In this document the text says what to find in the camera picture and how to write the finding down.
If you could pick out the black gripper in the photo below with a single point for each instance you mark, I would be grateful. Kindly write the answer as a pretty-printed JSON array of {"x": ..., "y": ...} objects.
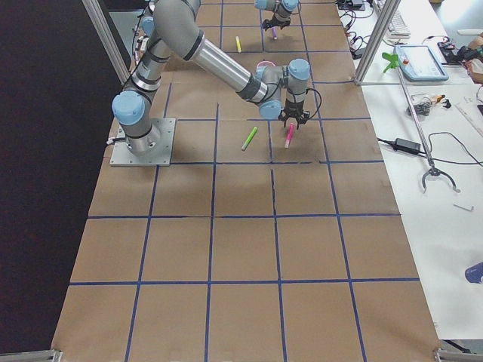
[
  {"x": 274, "y": 23},
  {"x": 293, "y": 111}
]

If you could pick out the pink marker pen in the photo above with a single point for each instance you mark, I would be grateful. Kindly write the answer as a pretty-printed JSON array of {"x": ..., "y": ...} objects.
[{"x": 289, "y": 135}]

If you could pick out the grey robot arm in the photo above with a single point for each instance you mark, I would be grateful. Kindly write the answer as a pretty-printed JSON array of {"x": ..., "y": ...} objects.
[
  {"x": 177, "y": 44},
  {"x": 281, "y": 12}
]

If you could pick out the pink mesh cup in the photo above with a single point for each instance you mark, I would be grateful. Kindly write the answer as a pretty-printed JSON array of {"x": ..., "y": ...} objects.
[{"x": 264, "y": 63}]

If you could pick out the green highlighter pen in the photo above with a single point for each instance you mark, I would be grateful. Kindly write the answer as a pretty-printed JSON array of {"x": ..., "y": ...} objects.
[{"x": 249, "y": 138}]

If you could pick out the yellow highlighter pen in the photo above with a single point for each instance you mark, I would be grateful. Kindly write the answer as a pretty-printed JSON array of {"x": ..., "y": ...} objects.
[{"x": 238, "y": 44}]

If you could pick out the black power adapter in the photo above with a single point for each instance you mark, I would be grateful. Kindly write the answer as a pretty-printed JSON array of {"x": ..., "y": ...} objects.
[{"x": 406, "y": 146}]

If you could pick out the white keyboard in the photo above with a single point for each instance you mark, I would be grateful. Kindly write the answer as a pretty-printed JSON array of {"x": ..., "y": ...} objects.
[{"x": 397, "y": 27}]

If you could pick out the blue teach pendant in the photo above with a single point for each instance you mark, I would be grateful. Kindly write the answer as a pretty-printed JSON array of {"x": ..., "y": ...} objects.
[{"x": 419, "y": 63}]

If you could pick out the silver hex key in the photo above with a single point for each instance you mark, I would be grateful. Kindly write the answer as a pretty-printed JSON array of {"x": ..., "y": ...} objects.
[{"x": 469, "y": 209}]

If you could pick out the aluminium frame post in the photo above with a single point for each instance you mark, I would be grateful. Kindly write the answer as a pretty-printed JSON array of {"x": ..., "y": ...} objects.
[{"x": 388, "y": 12}]

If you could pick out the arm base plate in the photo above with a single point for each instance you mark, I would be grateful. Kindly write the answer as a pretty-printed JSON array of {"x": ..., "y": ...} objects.
[{"x": 154, "y": 149}]

